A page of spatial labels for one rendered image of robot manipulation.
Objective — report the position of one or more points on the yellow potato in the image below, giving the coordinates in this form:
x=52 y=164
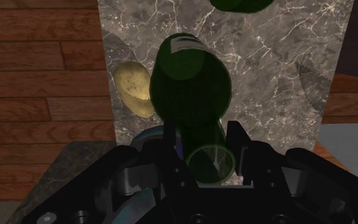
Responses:
x=132 y=83

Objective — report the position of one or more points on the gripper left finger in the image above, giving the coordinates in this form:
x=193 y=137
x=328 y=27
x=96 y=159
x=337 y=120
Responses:
x=154 y=167

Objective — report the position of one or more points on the dark green round object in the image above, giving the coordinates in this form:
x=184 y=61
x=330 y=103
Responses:
x=240 y=4

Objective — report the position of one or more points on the blue round plate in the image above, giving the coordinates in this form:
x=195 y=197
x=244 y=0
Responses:
x=144 y=136

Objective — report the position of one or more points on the dark green glass bottle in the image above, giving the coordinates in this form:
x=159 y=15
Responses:
x=191 y=99

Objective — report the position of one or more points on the grey marble table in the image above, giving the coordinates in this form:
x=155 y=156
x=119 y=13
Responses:
x=268 y=62

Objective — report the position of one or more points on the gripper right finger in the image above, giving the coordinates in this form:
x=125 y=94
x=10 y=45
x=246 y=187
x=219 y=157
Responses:
x=268 y=167

